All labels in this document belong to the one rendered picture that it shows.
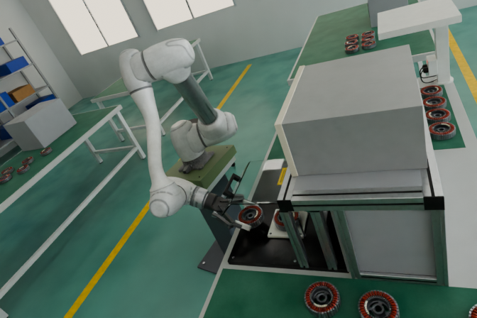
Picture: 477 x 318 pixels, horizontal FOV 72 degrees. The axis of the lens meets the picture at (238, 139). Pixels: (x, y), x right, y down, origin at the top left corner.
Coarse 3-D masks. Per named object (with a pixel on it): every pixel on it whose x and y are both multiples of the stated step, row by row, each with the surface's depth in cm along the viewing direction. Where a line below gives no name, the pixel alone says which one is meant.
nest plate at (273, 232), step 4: (300, 212) 140; (304, 212) 139; (304, 216) 137; (272, 220) 142; (304, 220) 136; (272, 224) 140; (304, 224) 134; (272, 228) 138; (276, 228) 137; (304, 228) 132; (268, 232) 137; (272, 232) 136; (276, 232) 135; (280, 232) 135; (284, 232) 134; (300, 232) 131; (304, 232) 131; (268, 236) 136; (272, 236) 135; (276, 236) 134; (280, 236) 133; (284, 236) 133; (288, 236) 132
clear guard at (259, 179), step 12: (252, 168) 129; (264, 168) 126; (276, 168) 124; (240, 180) 126; (252, 180) 122; (264, 180) 120; (276, 180) 118; (240, 192) 119; (252, 192) 117; (264, 192) 114; (276, 192) 112; (228, 204) 119
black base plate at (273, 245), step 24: (264, 216) 147; (240, 240) 140; (264, 240) 136; (288, 240) 132; (312, 240) 127; (336, 240) 124; (240, 264) 132; (264, 264) 126; (288, 264) 122; (312, 264) 119
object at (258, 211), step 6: (246, 210) 144; (252, 210) 144; (258, 210) 140; (240, 216) 141; (246, 216) 143; (252, 216) 140; (258, 216) 137; (246, 222) 137; (252, 222) 136; (258, 222) 137; (252, 228) 137
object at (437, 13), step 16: (432, 0) 177; (448, 0) 169; (384, 16) 182; (400, 16) 173; (416, 16) 165; (432, 16) 158; (448, 16) 151; (384, 32) 163; (400, 32) 160; (448, 32) 176; (448, 48) 180; (432, 64) 186; (448, 64) 184; (448, 80) 189
